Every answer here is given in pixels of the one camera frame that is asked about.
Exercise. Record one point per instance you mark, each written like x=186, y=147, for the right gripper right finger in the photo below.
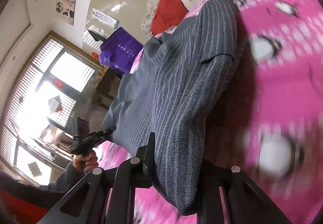
x=229, y=195

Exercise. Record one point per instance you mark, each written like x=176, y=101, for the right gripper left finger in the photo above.
x=106, y=196

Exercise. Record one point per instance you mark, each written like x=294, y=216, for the grey pinstripe suit jacket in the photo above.
x=180, y=77

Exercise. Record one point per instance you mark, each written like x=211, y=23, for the left forearm grey sleeve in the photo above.
x=45, y=196

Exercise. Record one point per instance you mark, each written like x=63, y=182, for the person's left hand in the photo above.
x=85, y=163

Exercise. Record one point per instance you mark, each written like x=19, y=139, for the dark wooden side table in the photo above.
x=107, y=88

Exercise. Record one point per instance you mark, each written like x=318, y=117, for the window with blinds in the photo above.
x=55, y=85

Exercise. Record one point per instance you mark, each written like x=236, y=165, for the pink penguin print blanket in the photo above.
x=268, y=120

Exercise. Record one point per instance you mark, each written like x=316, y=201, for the purple shopping bag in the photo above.
x=119, y=51

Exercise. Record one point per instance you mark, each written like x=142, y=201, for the red pillow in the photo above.
x=169, y=13

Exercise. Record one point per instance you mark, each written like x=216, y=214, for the wall calendar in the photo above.
x=104, y=18

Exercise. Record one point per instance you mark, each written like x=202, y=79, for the unframed wall poster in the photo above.
x=65, y=9

